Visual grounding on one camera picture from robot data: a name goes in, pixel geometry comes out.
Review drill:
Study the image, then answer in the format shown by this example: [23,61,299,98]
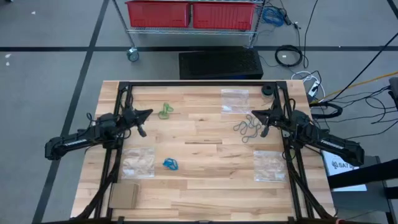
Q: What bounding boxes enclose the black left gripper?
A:
[123,107,154,138]

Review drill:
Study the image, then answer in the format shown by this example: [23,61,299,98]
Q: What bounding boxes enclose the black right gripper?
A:
[251,100,285,138]

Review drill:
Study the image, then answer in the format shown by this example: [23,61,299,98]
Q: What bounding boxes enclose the clear plastic zip bag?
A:
[121,147,155,180]
[252,150,287,183]
[221,88,251,114]

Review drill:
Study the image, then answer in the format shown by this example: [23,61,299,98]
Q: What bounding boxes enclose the blue cable bundle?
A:
[167,158,180,172]

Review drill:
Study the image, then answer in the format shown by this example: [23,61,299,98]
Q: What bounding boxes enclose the green and black spool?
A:
[261,83,275,98]

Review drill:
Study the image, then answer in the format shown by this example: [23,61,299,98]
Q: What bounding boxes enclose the white power strip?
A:
[307,80,321,98]

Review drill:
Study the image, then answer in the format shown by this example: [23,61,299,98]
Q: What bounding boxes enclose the brown cardboard piece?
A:
[108,182,140,210]

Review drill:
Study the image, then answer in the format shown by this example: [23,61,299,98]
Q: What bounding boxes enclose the white printed paper sign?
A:
[322,151,368,192]

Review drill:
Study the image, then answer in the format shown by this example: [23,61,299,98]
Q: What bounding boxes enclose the red plastic bin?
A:
[192,1,256,31]
[125,0,192,29]

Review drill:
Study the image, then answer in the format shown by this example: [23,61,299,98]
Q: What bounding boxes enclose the black and grey cart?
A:
[326,155,398,224]

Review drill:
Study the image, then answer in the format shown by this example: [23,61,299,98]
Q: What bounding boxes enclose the white cable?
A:
[290,70,326,100]

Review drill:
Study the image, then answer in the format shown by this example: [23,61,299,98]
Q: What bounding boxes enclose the black cable coil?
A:
[274,44,304,68]

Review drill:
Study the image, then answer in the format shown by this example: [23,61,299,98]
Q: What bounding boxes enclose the black aluminium table frame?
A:
[70,80,338,224]

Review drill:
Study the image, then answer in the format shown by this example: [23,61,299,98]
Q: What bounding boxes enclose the thick black cable loop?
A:
[309,101,343,119]

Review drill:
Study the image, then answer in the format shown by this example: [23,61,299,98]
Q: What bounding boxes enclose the long black cable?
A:
[328,39,398,103]
[303,0,320,69]

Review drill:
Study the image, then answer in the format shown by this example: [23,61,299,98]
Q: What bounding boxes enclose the chrome wire shelf cart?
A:
[111,0,267,62]

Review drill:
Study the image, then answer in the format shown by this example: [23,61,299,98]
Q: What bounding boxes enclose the blue cable coil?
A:
[262,6,286,27]

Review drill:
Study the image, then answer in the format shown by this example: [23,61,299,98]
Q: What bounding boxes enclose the yellow cable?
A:
[310,70,398,104]

